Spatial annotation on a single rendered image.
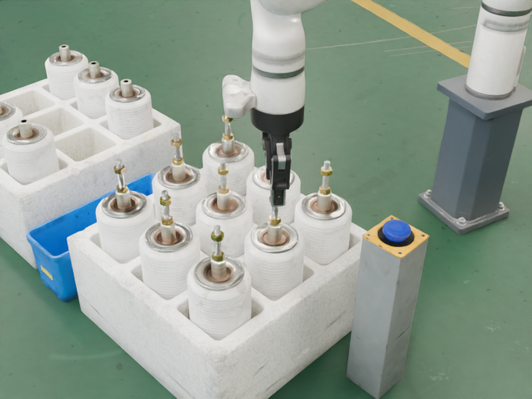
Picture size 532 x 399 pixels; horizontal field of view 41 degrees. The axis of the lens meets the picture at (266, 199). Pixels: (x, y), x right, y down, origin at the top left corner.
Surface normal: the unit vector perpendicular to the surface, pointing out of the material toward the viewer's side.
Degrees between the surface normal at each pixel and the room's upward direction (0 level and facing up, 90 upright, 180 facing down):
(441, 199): 90
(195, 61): 0
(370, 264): 90
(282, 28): 11
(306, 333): 90
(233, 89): 6
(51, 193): 90
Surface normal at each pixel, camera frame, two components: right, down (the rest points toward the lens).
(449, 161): -0.87, 0.28
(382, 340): -0.71, 0.41
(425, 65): 0.01, -0.81
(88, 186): 0.71, 0.43
